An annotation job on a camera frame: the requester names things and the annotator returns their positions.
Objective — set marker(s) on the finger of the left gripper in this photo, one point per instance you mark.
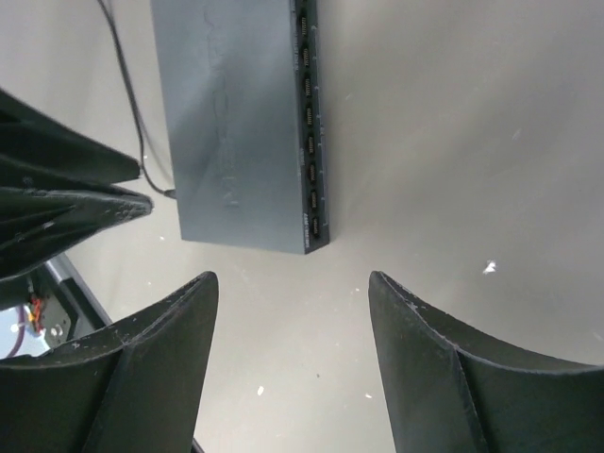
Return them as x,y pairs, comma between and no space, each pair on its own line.
30,137
39,224

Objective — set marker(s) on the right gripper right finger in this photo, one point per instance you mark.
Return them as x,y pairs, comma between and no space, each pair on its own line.
450,387

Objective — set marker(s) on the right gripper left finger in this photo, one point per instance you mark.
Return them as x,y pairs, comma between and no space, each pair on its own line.
133,386

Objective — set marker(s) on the black network switch box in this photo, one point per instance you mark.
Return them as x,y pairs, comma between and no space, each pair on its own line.
241,91

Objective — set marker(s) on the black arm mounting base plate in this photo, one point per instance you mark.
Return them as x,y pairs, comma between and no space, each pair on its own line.
64,307

